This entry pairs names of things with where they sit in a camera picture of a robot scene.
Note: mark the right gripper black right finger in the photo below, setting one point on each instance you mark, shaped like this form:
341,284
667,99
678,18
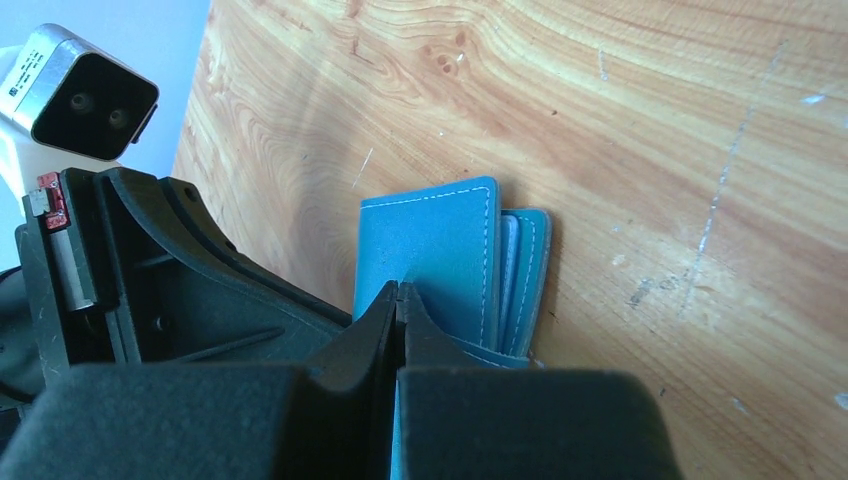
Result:
460,418

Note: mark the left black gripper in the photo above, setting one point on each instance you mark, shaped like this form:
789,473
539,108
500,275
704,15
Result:
121,267

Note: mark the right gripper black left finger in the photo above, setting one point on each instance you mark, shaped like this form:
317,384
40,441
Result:
329,417

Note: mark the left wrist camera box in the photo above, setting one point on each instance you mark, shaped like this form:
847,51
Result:
66,93

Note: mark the blue card holder wallet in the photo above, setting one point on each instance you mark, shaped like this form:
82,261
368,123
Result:
479,268

